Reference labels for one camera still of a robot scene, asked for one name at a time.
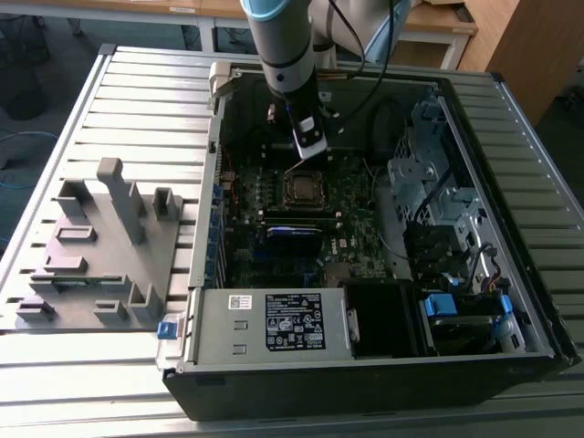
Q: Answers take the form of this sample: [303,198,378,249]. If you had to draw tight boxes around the silver metal drive cage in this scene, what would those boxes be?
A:
[386,86,494,284]

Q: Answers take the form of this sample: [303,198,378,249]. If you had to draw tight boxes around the black plastic drive bracket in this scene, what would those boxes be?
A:
[403,223,466,277]

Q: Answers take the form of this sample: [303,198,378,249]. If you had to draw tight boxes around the black drive cable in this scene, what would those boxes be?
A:
[412,166,455,224]

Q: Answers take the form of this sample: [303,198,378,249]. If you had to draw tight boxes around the yellow red power wires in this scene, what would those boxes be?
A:
[481,266,508,293]

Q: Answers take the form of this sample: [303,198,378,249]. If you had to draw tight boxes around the black graphics card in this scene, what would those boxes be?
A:
[263,223,326,275]

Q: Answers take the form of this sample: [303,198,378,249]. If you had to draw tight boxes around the wooden desk white frame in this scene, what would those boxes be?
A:
[0,0,245,54]
[403,2,479,70]

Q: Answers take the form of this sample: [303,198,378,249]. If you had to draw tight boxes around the grey power supply unit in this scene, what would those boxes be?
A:
[193,287,358,366]

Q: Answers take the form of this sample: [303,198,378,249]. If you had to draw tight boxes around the black PC case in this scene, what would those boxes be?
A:
[154,61,581,423]

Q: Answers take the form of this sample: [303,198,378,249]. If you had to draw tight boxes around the grey case handle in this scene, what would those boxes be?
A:
[207,61,236,113]

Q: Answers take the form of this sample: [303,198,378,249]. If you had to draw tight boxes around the grey parts rack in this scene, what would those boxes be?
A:
[16,157,186,330]

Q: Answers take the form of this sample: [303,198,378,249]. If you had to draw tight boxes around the wooden cabinet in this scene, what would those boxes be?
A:
[458,0,584,127]

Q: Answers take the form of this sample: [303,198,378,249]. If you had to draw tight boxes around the black hard disk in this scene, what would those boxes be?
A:
[428,314,499,357]

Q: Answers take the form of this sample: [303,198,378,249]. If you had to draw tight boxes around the green RAM stick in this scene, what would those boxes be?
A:
[50,277,102,289]

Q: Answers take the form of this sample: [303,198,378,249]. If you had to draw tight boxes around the green motherboard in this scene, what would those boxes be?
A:
[212,150,412,291]

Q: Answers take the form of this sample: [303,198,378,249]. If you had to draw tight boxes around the blue disk carrier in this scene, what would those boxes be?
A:
[422,293,460,318]
[495,294,516,341]

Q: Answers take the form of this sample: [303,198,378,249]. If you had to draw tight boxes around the black office chair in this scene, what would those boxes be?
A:
[0,13,52,122]

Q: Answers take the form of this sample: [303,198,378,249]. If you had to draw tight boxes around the blue cable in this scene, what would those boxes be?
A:
[0,130,60,191]

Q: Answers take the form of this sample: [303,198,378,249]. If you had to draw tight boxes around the black looped cable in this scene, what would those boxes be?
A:
[370,96,408,163]

